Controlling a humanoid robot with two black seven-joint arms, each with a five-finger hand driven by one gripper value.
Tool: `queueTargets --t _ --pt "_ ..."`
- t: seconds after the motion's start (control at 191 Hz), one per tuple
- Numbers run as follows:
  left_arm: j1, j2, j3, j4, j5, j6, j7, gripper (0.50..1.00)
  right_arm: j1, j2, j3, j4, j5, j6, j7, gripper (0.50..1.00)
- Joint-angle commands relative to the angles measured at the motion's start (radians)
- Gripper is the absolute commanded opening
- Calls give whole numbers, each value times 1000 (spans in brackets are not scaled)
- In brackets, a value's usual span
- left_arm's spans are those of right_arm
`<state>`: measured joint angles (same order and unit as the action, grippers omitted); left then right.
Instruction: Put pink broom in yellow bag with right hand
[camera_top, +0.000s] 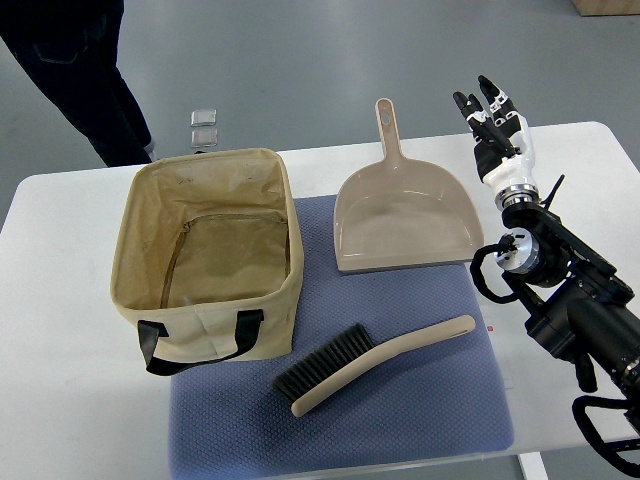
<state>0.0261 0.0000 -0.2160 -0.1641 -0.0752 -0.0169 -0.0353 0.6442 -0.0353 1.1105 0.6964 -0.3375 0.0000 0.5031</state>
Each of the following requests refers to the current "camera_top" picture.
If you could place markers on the yellow fabric bag black handle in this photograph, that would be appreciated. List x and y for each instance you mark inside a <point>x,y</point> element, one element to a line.
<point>208,265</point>

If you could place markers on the blue textured mat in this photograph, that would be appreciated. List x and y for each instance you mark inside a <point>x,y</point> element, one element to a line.
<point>386,367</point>

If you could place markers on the metal floor plate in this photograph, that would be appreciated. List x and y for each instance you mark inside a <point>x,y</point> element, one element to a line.
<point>204,137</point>
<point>203,117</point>

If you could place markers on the person in dark trousers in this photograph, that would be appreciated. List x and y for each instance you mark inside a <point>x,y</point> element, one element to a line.
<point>69,51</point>

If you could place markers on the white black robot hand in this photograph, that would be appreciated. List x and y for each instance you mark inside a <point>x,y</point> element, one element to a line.
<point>503,149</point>

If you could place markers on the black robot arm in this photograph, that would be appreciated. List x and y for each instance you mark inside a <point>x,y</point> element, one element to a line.
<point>578,310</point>

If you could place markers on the upper metal floor plate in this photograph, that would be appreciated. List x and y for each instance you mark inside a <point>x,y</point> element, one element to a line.
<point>203,117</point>

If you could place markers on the wooden box corner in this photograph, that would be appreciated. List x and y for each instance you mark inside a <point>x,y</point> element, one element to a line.
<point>607,7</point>

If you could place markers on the beige plastic dustpan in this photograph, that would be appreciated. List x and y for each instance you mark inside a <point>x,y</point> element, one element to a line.
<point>401,212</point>

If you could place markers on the beige hand brush black bristles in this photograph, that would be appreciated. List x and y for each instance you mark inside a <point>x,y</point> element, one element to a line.
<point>322,373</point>

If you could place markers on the lower metal floor plate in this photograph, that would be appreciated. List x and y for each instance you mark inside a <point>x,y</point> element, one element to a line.
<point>204,137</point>

